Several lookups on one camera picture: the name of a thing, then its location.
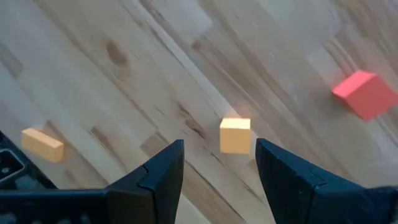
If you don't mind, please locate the black aluminium table frame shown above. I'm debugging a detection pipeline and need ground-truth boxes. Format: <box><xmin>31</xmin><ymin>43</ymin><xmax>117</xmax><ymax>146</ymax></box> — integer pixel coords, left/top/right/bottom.
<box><xmin>0</xmin><ymin>130</ymin><xmax>58</xmax><ymax>190</ymax></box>

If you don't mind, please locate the orange wooden cube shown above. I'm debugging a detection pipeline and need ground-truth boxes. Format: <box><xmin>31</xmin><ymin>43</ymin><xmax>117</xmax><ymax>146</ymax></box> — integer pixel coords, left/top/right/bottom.
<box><xmin>219</xmin><ymin>117</ymin><xmax>251</xmax><ymax>156</ymax></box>

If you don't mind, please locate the red wooden cube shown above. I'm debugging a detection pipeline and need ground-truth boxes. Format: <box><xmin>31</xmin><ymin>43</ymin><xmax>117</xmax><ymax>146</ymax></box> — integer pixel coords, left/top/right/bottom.
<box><xmin>331</xmin><ymin>70</ymin><xmax>398</xmax><ymax>121</ymax></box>

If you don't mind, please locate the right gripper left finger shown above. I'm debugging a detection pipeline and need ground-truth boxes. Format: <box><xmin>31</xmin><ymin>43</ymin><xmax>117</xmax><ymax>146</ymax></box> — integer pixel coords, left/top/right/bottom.
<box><xmin>102</xmin><ymin>139</ymin><xmax>185</xmax><ymax>224</ymax></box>

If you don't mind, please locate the orange rectangular wooden block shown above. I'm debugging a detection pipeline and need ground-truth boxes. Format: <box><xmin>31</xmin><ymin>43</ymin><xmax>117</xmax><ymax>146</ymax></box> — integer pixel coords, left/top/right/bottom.
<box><xmin>21</xmin><ymin>127</ymin><xmax>65</xmax><ymax>164</ymax></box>

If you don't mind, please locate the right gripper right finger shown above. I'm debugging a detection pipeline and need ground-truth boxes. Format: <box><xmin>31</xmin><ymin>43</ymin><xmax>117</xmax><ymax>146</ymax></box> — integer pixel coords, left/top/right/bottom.
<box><xmin>255</xmin><ymin>139</ymin><xmax>398</xmax><ymax>224</ymax></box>

